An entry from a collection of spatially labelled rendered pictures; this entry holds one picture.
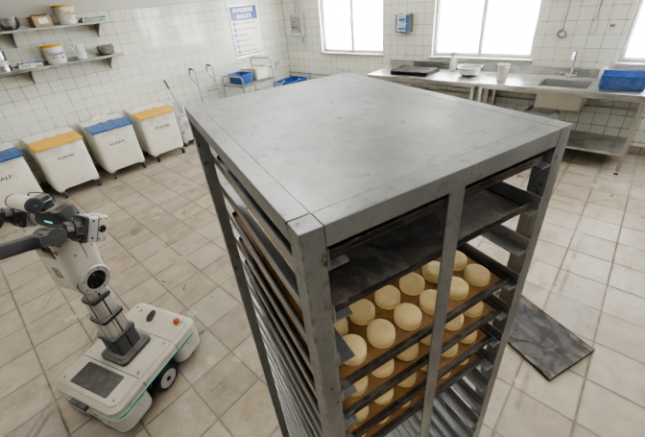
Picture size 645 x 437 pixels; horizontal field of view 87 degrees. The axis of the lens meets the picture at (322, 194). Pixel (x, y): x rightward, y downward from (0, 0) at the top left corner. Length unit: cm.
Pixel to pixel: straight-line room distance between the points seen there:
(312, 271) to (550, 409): 219
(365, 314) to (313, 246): 33
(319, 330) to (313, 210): 16
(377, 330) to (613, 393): 215
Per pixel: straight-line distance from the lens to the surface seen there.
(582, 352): 277
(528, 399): 247
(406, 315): 67
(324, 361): 50
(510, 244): 75
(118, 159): 563
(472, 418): 124
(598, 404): 261
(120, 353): 249
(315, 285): 39
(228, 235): 106
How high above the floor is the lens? 202
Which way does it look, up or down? 31 degrees down
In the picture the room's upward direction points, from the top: 6 degrees counter-clockwise
